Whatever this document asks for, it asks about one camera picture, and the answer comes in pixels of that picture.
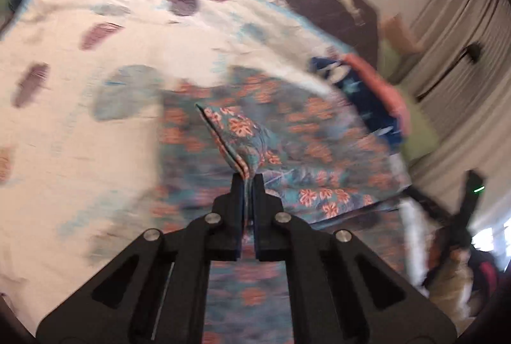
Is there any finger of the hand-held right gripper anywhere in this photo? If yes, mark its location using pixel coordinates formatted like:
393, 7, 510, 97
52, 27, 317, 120
403, 185, 454, 227

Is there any light green pillow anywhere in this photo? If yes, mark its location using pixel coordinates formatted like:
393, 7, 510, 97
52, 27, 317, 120
377, 41, 443, 166

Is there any dark blue printed garment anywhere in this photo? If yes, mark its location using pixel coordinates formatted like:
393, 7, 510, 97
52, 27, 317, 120
309, 54, 405, 147

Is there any teal floral print garment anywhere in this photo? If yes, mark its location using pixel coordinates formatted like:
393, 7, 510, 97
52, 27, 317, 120
154, 66, 413, 344

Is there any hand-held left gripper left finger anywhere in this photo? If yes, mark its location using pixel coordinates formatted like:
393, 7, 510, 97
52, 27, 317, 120
36, 173, 245, 344

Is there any white feather print blanket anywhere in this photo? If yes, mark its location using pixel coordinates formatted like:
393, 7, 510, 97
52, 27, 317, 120
0, 0, 360, 313

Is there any tan box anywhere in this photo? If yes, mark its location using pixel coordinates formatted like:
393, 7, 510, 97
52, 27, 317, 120
380, 13, 424, 54

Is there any beige curtain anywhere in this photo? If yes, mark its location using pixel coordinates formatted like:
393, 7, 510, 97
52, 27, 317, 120
393, 0, 511, 237

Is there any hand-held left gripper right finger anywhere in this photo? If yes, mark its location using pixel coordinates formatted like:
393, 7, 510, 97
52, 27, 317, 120
253, 173, 456, 344

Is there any black curtain holder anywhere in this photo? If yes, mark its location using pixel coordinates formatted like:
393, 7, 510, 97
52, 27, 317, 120
458, 42, 484, 66

